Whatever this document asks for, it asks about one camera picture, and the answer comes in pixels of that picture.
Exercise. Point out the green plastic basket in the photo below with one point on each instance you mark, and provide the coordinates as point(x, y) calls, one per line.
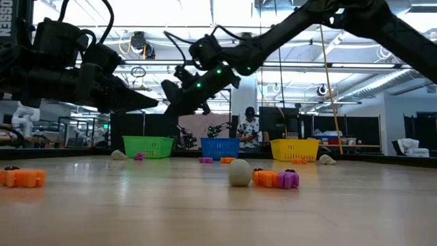
point(147, 147)

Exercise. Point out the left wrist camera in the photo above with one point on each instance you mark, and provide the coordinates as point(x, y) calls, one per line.
point(102, 58)

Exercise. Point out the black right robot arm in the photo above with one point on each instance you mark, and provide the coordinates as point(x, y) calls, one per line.
point(375, 20)

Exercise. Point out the blue and red boxes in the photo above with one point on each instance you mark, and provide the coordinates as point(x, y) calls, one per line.
point(327, 137)

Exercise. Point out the black ceiling device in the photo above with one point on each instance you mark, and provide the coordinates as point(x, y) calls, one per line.
point(138, 41)

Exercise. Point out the person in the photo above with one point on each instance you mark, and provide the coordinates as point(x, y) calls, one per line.
point(249, 131)

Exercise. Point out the wooden top desk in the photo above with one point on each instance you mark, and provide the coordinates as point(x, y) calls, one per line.
point(362, 146)

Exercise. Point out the brown backdrop panel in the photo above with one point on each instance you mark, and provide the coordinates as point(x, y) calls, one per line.
point(198, 124)

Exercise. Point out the yellow plastic basket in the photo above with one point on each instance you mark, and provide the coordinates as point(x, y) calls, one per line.
point(295, 149)

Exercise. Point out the white cloth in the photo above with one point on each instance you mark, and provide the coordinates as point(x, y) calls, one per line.
point(411, 147)

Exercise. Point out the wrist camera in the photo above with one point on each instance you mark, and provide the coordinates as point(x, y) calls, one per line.
point(102, 58)
point(170, 90)

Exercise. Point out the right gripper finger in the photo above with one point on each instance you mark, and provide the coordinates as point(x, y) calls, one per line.
point(181, 111)

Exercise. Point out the background black robot arm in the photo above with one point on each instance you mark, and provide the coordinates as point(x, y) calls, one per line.
point(187, 140)

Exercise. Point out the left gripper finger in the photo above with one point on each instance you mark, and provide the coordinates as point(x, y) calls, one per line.
point(126, 99)

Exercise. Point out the blue plastic basket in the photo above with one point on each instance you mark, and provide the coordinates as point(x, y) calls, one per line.
point(220, 148)

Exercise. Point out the long ceiling light bar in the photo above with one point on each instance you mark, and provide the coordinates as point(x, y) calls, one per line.
point(358, 65)

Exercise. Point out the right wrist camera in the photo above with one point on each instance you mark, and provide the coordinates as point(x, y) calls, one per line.
point(170, 90)

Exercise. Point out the white ventilation duct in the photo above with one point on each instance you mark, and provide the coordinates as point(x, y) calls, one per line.
point(375, 83)

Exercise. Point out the ceiling light strip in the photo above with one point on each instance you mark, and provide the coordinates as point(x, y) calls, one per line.
point(324, 102)

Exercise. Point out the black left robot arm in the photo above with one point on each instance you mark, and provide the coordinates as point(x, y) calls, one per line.
point(58, 41)

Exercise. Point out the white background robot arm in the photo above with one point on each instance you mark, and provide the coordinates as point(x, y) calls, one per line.
point(25, 119)

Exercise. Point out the black office chair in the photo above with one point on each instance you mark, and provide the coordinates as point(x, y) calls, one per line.
point(396, 148)

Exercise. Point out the grey skull decoration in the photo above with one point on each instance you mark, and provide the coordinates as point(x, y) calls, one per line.
point(327, 159)
point(240, 173)
point(118, 155)

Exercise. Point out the black partition wall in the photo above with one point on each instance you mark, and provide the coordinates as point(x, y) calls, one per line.
point(150, 126)
point(362, 130)
point(423, 130)

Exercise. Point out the purple Halloween decoration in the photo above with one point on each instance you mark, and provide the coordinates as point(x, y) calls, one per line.
point(206, 160)
point(288, 180)
point(139, 156)

